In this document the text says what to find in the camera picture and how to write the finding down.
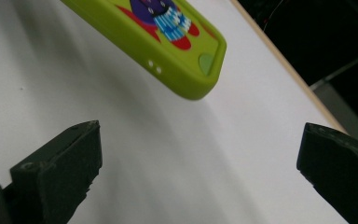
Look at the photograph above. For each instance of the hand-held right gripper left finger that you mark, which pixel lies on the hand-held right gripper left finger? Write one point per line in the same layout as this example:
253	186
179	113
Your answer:
56	177

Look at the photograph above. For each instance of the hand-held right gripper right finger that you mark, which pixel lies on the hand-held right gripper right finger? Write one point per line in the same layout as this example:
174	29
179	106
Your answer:
345	171

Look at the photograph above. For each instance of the green clown print phone case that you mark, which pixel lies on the green clown print phone case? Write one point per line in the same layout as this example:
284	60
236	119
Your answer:
174	65

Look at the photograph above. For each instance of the metal stand bar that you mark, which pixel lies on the metal stand bar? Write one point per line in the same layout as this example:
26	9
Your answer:
341	71

